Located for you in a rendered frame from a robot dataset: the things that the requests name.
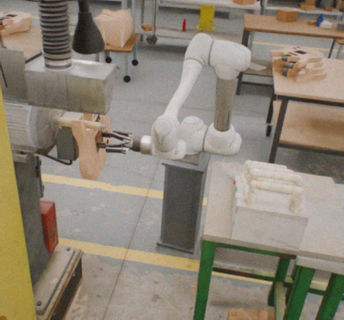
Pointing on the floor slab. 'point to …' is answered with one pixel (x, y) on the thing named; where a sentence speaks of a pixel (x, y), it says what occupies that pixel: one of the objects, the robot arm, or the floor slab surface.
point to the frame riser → (67, 296)
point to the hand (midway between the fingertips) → (99, 139)
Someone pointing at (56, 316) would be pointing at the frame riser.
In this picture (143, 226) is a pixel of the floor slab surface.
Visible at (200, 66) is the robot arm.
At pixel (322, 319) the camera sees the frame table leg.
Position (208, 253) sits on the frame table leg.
